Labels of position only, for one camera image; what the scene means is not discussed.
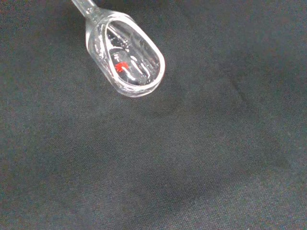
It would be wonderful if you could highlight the black bench cloth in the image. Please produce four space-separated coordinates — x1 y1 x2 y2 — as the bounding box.
0 0 307 230

